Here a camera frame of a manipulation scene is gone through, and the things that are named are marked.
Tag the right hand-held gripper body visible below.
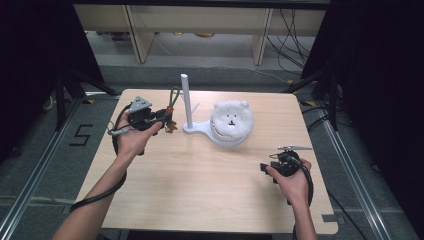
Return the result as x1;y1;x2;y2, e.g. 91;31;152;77
269;144;314;178

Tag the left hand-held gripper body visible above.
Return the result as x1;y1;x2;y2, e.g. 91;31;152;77
127;96;160;132

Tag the green cord keychain with keys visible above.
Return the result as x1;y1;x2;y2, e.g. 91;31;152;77
163;85;181;135

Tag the white key hook stand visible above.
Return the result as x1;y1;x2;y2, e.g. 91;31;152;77
172;73;250;148

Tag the white plush bear pouch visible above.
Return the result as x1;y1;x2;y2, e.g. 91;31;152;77
210;99;255;141

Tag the person's right hand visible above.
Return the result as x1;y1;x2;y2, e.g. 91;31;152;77
265;157;313;210

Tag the person's left hand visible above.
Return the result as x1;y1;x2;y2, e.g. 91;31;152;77
114;111;164;158

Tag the black metal stand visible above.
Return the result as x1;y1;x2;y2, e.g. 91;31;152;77
54;65;122;132
282;69;342;132

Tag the light wooden desk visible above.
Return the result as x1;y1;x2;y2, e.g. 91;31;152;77
73;3;327;66

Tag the black curtain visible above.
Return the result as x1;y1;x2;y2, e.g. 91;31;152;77
300;0;424;236
0;0;105;165

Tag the silver cable plug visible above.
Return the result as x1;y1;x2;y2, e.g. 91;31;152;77
107;127;130;137

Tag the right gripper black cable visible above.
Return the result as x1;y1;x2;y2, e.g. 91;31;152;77
289;155;315;240

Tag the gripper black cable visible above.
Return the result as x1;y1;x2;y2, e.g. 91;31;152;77
68;103;133;214
289;155;315;240

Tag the aluminium floor rail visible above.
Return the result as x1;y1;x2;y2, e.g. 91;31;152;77
0;97;84;240
319;109;394;240

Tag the thin black floor cable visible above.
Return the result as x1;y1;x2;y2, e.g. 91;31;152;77
327;189;360;240

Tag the white floor cable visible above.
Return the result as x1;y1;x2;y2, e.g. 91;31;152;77
247;67;292;85

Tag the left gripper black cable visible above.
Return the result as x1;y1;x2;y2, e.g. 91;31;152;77
68;103;133;214

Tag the bundle of black hanging cables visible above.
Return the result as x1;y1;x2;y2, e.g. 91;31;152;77
265;8;317;74

